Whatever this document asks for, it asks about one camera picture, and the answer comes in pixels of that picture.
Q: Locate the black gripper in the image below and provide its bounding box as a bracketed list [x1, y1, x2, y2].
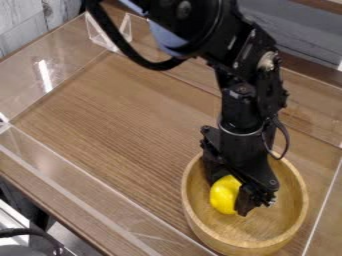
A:
[200, 125, 279, 217]

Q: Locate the yellow lemon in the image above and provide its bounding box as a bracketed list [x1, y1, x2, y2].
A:
[210, 175, 240, 215]

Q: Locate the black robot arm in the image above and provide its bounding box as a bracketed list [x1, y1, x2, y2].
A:
[119, 0, 288, 216]

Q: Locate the brown wooden bowl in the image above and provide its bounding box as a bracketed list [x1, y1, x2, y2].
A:
[180, 154, 309, 256]

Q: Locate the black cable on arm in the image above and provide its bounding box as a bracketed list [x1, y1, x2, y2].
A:
[84, 0, 188, 72]

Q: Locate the clear acrylic barrier wall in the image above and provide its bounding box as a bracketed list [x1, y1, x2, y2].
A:
[0, 120, 216, 256]

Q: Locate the clear acrylic corner bracket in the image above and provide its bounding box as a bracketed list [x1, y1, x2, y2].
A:
[85, 13, 132, 53]

